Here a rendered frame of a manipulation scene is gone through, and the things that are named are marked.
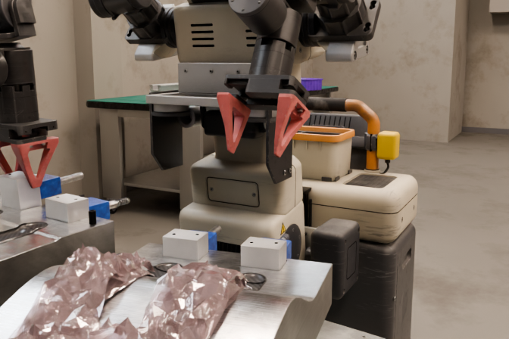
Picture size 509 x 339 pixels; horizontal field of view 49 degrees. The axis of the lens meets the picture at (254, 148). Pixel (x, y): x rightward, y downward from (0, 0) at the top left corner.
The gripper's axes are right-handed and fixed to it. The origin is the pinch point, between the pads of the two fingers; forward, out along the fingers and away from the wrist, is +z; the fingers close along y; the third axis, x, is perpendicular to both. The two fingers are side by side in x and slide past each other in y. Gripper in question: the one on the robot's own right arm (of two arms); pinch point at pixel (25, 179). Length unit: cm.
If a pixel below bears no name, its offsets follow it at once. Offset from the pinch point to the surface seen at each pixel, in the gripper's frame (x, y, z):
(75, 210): -1.4, 13.5, 2.2
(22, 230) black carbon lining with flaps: -7.3, 9.9, 3.9
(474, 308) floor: 196, 23, 102
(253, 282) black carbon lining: 2.6, 40.5, 7.5
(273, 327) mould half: -12, 53, 3
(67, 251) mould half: -6.2, 17.8, 5.5
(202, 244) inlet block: 5.1, 30.7, 5.6
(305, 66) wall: 636, -318, 29
